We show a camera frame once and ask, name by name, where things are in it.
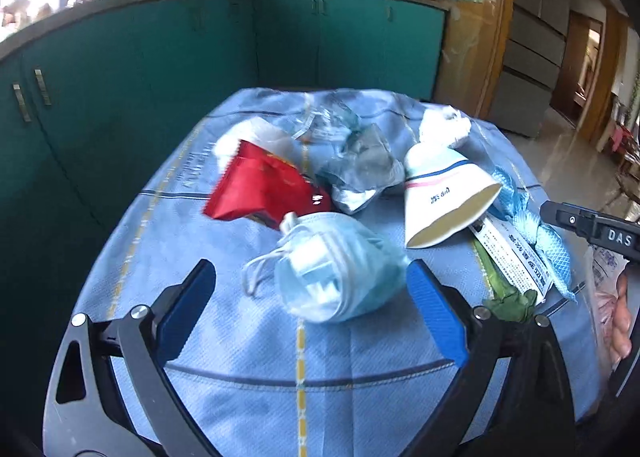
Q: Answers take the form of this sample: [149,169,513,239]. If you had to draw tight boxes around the white printed wrapper strip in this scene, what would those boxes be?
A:
[470,214,553,298]

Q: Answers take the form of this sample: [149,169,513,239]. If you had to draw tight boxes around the teal kitchen cabinets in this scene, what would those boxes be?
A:
[0,0,448,388]

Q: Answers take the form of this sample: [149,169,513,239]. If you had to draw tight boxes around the blue face mask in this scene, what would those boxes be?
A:
[242,211,408,324]

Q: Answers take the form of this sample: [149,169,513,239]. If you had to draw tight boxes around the clear plastic wrapper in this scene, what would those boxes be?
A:
[280,92,362,144]

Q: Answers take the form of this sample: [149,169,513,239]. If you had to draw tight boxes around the wooden doorway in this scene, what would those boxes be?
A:
[552,11,607,138]

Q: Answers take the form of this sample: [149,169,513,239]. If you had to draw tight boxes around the chair with pink cloth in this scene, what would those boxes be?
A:
[607,114,640,165]

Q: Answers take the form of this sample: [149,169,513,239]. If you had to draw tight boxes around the person's right hand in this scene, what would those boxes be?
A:
[611,274,635,369]

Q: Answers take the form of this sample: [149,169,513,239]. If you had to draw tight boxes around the green leaf scrap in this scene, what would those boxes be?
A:
[472,237,540,324]

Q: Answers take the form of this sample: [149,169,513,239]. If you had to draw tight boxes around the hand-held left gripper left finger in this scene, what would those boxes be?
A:
[45,259,221,457]

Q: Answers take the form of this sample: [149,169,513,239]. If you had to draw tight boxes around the blue mesh net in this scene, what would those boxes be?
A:
[487,167,575,299]

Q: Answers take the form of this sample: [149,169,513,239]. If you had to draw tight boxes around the blue striped tablecloth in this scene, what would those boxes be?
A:
[60,87,608,457]

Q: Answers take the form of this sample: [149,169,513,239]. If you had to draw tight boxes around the silver foil wrapper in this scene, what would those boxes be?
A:
[317,124,406,215]

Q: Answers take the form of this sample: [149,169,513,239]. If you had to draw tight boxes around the grey refrigerator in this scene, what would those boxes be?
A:
[487,0,572,138]

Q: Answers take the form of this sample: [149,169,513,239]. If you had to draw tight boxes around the white tissue wad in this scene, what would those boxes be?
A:
[419,106,472,148]

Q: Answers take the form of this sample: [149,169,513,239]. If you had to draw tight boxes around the wooden framed glass door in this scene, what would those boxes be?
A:
[434,0,516,118]

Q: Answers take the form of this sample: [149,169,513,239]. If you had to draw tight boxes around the red snack packet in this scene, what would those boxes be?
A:
[202,139,333,229]

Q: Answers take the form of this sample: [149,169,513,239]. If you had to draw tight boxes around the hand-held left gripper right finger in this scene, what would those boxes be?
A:
[400,259,578,457]

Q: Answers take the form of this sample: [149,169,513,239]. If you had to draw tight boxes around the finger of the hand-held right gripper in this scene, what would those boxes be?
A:
[540,201,597,239]

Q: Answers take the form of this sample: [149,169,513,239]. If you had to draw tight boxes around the crushed white paper cup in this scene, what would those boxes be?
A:
[402,142,502,249]

